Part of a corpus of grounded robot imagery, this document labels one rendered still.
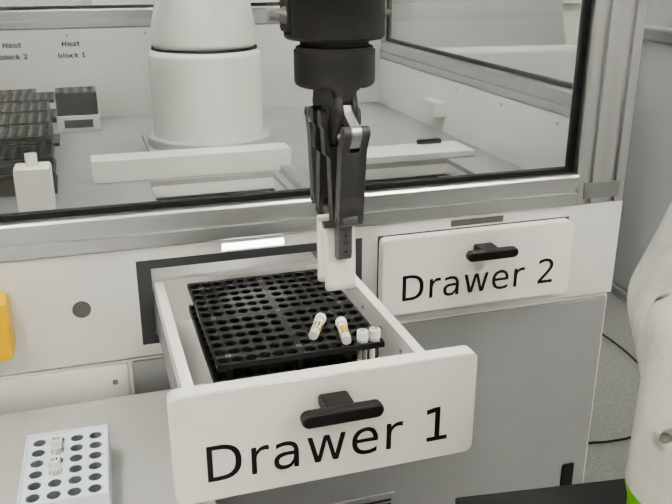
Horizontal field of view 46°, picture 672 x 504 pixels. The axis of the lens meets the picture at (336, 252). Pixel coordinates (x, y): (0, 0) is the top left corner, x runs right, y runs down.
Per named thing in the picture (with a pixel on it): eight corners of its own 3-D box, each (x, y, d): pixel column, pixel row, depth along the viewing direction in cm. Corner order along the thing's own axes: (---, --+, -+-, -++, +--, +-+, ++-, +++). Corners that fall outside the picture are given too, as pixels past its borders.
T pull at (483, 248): (518, 257, 107) (519, 247, 107) (468, 263, 105) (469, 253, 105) (505, 248, 111) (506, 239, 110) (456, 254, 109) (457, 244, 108)
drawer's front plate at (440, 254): (567, 292, 116) (575, 220, 113) (381, 317, 108) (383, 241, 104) (560, 287, 118) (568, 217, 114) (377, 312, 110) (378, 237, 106)
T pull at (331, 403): (384, 417, 70) (385, 403, 70) (302, 431, 68) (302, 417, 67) (371, 397, 73) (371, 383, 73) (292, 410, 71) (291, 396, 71)
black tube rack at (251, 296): (383, 395, 86) (384, 341, 83) (220, 422, 81) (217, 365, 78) (323, 313, 105) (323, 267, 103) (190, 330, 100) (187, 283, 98)
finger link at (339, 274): (353, 219, 78) (355, 221, 77) (353, 285, 80) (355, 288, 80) (323, 222, 77) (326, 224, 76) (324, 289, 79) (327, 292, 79)
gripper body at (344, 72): (283, 40, 75) (285, 136, 79) (307, 48, 68) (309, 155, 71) (357, 37, 78) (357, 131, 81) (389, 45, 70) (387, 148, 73)
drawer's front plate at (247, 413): (471, 450, 79) (478, 351, 75) (176, 507, 71) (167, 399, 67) (463, 441, 81) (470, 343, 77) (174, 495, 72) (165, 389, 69)
